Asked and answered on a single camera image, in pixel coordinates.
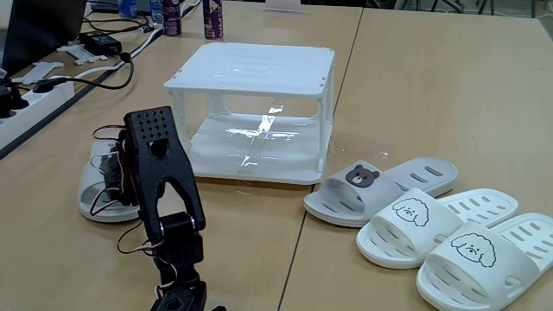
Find white cable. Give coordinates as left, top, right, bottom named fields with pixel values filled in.
left=64, top=25, right=165, bottom=81

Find black power plug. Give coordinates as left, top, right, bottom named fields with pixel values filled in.
left=0, top=79, right=29, bottom=120

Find black power adapter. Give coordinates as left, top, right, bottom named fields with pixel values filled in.
left=79, top=30, right=124, bottom=56

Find black chair legs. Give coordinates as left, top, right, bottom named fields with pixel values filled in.
left=366, top=0, right=537, bottom=18

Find white dog slipper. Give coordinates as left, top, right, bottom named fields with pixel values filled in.
left=416, top=212, right=553, bottom=311
left=355, top=187, right=519, bottom=270

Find purple drink can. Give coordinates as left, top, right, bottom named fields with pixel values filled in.
left=162, top=0, right=182, bottom=36
left=202, top=0, right=224, bottom=40

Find white power strip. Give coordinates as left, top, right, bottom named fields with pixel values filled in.
left=0, top=79, right=77, bottom=150

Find white plastic part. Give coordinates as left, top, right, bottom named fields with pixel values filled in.
left=11, top=60, right=65, bottom=86
left=55, top=42, right=109, bottom=66

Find black laptop screen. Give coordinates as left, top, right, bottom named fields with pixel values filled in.
left=0, top=0, right=87, bottom=79

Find black cable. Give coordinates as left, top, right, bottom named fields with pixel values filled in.
left=81, top=11, right=152, bottom=36

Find white two-shelf shoe rack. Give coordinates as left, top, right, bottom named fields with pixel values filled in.
left=162, top=41, right=337, bottom=186

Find black plug with cable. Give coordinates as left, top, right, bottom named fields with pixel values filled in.
left=32, top=51, right=136, bottom=94

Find white paper sheet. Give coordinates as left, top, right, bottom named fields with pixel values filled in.
left=264, top=0, right=303, bottom=13

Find grey bear slipper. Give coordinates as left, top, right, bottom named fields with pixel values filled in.
left=303, top=156, right=459, bottom=229
left=77, top=137, right=143, bottom=224

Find blue bottle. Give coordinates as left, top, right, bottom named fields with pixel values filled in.
left=117, top=0, right=138, bottom=19
left=149, top=0, right=164, bottom=23

